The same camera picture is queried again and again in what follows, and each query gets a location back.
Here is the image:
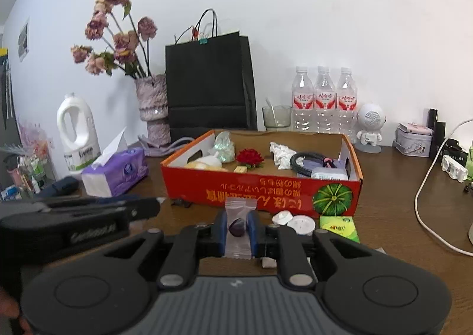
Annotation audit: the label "white wet wipes canister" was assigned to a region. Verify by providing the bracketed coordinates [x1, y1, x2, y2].
[310, 167, 350, 181]

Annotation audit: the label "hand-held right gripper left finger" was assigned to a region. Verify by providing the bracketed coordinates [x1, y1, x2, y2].
[103, 210, 228, 289]

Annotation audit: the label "green tissue packet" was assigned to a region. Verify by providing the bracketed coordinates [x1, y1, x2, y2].
[320, 215, 360, 244]

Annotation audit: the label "yellow spotted plush toy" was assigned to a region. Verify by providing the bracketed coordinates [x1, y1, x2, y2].
[184, 155, 230, 173]

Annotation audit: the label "white spoon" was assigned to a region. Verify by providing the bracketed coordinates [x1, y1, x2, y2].
[265, 97, 278, 128]

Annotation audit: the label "white round disc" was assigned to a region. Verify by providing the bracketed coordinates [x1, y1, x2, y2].
[287, 215, 317, 236]

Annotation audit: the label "clear glass cup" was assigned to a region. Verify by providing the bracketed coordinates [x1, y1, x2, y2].
[262, 105, 292, 132]

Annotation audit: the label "tall black box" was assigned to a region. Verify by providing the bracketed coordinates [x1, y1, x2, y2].
[429, 109, 439, 158]
[435, 120, 447, 158]

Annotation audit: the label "dried pink flowers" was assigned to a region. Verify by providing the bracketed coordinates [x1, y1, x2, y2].
[71, 0, 159, 80]

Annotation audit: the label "textured purple vase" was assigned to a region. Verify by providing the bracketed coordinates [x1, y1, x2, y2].
[134, 74, 171, 145]

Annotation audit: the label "cluttered storage rack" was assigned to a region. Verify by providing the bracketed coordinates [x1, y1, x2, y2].
[0, 47, 57, 202]

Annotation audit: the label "purple tissue pack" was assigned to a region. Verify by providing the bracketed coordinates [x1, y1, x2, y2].
[81, 127, 149, 198]

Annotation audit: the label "purple cord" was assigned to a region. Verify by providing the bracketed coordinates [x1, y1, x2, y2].
[138, 134, 195, 157]

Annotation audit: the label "purple woven pouch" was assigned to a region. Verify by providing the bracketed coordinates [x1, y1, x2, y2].
[301, 158, 350, 173]

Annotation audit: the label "person's left hand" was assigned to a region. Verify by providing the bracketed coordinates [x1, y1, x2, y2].
[0, 288, 32, 335]

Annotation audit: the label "clear plum candy packet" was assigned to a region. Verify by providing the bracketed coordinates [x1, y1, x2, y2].
[225, 198, 257, 260]

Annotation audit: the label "white detergent jug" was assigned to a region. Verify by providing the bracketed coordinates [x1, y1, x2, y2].
[56, 93, 102, 173]

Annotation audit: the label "red cardboard box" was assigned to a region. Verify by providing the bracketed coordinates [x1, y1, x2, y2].
[161, 129, 364, 219]

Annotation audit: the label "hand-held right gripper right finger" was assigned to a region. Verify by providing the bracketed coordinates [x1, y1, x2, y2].
[247, 210, 372, 289]

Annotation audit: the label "white tissue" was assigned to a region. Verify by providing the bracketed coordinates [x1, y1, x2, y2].
[269, 141, 298, 170]

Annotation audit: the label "white robot speaker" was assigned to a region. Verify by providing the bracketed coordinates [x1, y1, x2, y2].
[355, 103, 387, 154]

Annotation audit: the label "printed tin box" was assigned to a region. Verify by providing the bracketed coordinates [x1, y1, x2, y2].
[392, 122, 434, 158]

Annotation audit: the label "white cable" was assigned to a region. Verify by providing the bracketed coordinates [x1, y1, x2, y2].
[414, 120, 473, 257]

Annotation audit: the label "clear plastic bag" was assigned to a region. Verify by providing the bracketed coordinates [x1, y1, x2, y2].
[212, 131, 237, 163]

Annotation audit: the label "small wall picture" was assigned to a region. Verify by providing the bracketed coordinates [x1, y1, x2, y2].
[18, 17, 31, 62]

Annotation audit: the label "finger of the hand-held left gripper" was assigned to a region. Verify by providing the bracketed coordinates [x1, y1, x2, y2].
[124, 205, 162, 222]
[33, 195, 167, 210]

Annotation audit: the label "black paper bag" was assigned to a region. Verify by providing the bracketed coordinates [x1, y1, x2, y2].
[165, 8, 258, 143]

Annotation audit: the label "small white round cap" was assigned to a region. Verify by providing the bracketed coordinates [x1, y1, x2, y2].
[273, 211, 295, 226]

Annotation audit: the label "green binder clip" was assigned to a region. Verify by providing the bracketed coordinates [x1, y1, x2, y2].
[190, 26, 208, 44]

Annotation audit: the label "red artificial rose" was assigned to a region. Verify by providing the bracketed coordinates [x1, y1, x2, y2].
[236, 149, 265, 170]

